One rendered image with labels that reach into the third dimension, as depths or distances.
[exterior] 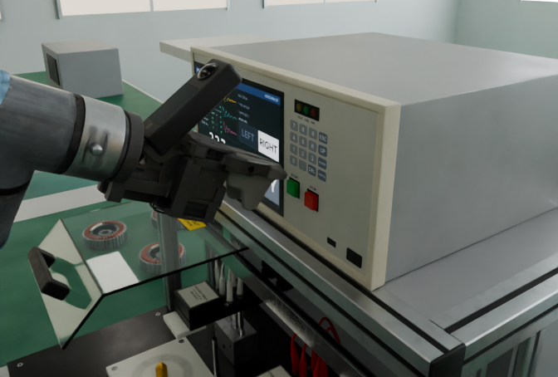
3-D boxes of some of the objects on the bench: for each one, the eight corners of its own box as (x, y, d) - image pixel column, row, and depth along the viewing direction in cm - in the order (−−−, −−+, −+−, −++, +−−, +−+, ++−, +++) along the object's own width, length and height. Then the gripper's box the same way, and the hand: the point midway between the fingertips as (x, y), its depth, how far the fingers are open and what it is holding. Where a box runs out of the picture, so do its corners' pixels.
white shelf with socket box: (216, 207, 156) (208, 56, 139) (169, 169, 185) (159, 41, 168) (308, 182, 174) (311, 46, 157) (252, 151, 203) (250, 33, 186)
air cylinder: (233, 366, 91) (232, 342, 89) (214, 342, 97) (213, 319, 95) (257, 355, 94) (257, 331, 92) (237, 333, 100) (237, 310, 98)
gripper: (86, 178, 53) (247, 209, 66) (112, 211, 46) (286, 238, 59) (112, 100, 52) (271, 148, 65) (142, 122, 45) (313, 170, 58)
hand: (279, 168), depth 61 cm, fingers closed
